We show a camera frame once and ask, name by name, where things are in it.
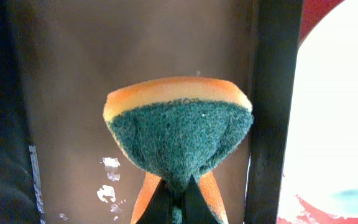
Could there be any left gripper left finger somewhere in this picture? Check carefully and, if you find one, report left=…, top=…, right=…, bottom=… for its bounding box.
left=136, top=180, right=173, bottom=224

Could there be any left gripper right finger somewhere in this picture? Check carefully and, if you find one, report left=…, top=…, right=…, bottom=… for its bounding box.
left=183, top=174, right=224, bottom=224

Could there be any green and yellow sponge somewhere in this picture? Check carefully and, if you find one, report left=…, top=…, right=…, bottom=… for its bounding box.
left=103, top=77, right=254, bottom=223

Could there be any mint green plate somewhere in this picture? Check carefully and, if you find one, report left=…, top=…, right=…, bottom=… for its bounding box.
left=283, top=0, right=358, bottom=218

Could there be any black rectangular water tray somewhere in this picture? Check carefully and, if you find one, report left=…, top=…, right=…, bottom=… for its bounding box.
left=0, top=1, right=301, bottom=223

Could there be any red plastic tray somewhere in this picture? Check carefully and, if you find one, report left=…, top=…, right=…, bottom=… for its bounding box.
left=277, top=0, right=358, bottom=224

